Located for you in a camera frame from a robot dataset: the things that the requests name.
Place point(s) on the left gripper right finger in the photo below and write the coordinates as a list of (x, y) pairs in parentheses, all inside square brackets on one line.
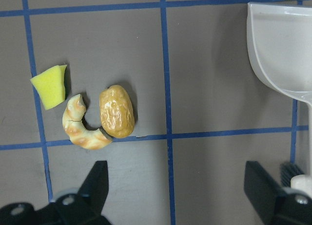
[(277, 203)]

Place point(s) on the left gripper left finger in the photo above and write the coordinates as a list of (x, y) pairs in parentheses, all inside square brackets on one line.
[(81, 208)]

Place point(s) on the white brush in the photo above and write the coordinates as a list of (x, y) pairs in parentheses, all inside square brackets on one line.
[(296, 178)]

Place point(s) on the white plastic dustpan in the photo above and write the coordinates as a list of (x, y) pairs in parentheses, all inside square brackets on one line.
[(279, 41)]

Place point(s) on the toy croissant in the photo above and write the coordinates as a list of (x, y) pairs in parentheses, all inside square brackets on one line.
[(75, 129)]

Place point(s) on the toy bread roll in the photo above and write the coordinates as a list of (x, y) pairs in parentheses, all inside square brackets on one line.
[(116, 112)]

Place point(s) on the yellow sponge piece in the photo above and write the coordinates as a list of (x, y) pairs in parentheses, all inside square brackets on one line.
[(50, 86)]

